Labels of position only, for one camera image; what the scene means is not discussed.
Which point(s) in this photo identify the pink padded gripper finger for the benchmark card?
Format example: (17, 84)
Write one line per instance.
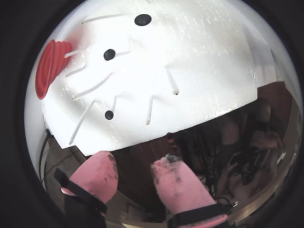
(180, 185)
(95, 175)

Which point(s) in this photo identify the blueberry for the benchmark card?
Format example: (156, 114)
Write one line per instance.
(142, 19)
(109, 115)
(109, 54)

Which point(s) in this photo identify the red collapsible cup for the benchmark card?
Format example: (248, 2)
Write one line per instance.
(47, 71)

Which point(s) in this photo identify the operator hand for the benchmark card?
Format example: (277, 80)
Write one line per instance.
(267, 142)

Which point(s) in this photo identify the white foam board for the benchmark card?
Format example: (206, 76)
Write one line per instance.
(190, 71)

